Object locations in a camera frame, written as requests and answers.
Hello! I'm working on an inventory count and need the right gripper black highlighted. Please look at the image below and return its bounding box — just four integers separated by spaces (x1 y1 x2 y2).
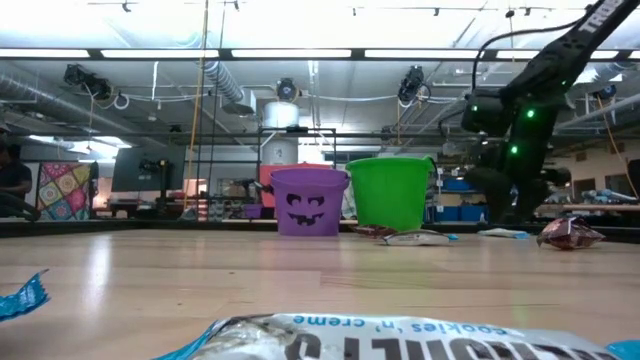
466 136 572 224

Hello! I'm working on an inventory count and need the white blue Hershey's candy bar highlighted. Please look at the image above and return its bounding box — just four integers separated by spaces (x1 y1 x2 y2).
0 269 52 324
152 312 640 360
476 227 530 240
383 229 460 248

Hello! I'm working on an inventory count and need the brown candy bar wrapper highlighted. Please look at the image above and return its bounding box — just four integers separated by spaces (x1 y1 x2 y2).
351 224 399 240
536 215 607 252

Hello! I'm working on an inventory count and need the green halloween bucket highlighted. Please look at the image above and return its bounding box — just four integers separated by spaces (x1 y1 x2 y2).
344 155 437 233

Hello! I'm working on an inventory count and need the purple halloween face bucket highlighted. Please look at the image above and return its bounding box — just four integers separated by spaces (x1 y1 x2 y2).
269 167 352 238

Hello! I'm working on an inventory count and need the blue storage bin shelf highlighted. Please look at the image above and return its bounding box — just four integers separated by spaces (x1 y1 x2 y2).
424 177 491 224

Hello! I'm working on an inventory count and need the wooden workbench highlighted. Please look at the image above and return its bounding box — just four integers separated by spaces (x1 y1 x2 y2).
537 201 640 215

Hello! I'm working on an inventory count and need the pale blue tubular device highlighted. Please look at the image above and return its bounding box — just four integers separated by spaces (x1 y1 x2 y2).
582 188 640 205

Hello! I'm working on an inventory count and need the white cylindrical tank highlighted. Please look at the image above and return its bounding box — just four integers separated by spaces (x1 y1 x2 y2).
261 99 301 167

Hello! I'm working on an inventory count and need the long white light bar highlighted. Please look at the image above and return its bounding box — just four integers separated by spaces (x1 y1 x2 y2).
0 47 640 62

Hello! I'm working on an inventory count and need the black monitor screen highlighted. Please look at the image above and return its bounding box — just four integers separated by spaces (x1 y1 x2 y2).
110 144 188 194

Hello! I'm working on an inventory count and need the colourful patterned panel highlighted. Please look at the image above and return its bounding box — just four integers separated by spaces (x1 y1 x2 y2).
36 161 95 222

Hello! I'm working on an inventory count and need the grey metal pipe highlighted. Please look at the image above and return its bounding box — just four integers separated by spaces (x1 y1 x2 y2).
0 73 129 135

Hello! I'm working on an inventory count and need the black slanted bar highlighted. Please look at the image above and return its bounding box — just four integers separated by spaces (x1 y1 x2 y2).
0 192 42 223

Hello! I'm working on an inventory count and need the person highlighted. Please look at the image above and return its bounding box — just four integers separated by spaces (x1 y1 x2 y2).
0 142 35 221

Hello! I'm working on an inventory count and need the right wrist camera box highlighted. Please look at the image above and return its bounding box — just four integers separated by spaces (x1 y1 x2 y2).
459 88 508 138

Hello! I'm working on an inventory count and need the yellow hanging cable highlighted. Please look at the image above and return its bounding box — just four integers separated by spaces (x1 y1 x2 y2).
183 0 210 211
594 93 640 200

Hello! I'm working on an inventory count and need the long silver air duct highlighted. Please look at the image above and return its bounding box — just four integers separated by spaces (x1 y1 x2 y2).
552 62 640 132

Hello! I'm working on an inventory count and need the black hanging camera unit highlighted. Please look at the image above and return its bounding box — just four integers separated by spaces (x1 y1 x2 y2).
397 64 427 105
276 77 300 104
62 63 115 102

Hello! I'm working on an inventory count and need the black horizontal frame bar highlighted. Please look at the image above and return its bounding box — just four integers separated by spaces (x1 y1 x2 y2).
0 127 640 144

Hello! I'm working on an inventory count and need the ribbed silver air duct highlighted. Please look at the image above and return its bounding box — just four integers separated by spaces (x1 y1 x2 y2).
202 60 247 107

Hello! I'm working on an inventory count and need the black table edge rail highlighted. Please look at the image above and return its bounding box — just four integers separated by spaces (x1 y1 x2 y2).
0 218 640 245

